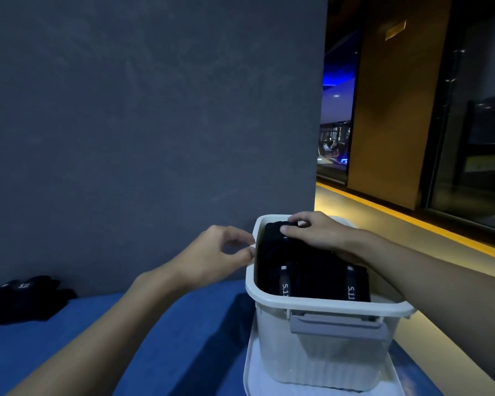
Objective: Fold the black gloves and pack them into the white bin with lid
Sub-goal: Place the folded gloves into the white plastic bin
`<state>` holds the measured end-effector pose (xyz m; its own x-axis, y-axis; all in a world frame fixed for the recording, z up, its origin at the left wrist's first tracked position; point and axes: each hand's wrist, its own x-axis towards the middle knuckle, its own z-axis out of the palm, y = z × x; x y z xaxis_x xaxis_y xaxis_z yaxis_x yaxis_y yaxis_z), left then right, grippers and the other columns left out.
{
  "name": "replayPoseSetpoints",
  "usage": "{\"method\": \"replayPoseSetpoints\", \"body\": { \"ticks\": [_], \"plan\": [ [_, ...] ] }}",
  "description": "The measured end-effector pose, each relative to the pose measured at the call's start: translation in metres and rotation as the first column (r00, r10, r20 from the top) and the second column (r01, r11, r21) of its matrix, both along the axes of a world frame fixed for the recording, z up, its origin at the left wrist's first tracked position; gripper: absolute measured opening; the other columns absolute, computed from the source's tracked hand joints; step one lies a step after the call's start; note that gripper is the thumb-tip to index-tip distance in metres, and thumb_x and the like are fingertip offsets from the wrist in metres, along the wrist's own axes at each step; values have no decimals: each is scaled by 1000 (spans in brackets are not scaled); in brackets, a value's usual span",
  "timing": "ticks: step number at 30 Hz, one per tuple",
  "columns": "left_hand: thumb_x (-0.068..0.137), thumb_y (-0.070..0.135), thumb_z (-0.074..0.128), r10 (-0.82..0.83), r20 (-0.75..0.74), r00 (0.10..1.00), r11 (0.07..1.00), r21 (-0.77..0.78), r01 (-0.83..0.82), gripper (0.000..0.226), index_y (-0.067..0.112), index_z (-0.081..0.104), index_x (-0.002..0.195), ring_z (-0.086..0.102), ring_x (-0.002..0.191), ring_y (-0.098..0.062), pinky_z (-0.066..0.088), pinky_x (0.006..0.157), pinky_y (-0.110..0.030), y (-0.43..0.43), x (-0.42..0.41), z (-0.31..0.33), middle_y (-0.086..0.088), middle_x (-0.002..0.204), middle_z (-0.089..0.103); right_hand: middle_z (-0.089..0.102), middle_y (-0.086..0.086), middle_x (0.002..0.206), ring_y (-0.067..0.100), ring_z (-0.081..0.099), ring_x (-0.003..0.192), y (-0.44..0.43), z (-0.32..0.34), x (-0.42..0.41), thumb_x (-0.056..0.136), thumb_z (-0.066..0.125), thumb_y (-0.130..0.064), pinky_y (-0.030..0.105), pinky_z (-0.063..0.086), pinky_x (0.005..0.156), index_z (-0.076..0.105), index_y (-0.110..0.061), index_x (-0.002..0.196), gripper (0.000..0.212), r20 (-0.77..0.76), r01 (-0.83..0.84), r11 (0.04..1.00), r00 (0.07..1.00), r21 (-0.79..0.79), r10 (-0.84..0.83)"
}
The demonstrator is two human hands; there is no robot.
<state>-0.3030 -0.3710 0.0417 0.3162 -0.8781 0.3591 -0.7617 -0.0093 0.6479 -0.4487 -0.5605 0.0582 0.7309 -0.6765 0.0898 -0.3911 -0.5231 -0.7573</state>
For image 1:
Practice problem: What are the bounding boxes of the person's right hand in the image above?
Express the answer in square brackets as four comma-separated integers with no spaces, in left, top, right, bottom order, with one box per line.
[279,211,366,265]

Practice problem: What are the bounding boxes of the person's left hand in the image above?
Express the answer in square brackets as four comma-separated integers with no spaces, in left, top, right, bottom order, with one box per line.
[170,225,257,291]

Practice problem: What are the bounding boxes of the white storage box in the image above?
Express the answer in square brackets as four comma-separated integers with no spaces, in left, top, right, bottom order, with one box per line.
[245,214,416,392]

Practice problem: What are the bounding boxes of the white plastic lid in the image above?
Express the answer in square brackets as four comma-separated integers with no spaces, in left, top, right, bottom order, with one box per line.
[242,321,407,396]

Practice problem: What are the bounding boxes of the person's left forearm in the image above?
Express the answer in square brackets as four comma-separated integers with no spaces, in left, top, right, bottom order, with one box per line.
[8,266,190,396]

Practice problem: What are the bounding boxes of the person's right forearm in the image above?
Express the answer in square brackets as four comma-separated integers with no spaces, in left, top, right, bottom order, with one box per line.
[346,228,495,392]

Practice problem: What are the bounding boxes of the blue padded bench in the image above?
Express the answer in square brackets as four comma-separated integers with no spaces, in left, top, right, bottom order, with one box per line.
[0,280,442,396]

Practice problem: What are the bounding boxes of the dark gym machine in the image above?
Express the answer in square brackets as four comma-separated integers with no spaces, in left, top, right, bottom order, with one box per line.
[318,135,350,166]

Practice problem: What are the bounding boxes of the dark glass window panel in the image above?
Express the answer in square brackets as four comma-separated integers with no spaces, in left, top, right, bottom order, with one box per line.
[425,0,495,235]

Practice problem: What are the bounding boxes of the brass wall sign plate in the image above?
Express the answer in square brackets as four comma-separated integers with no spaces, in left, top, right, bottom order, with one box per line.
[384,19,408,42]

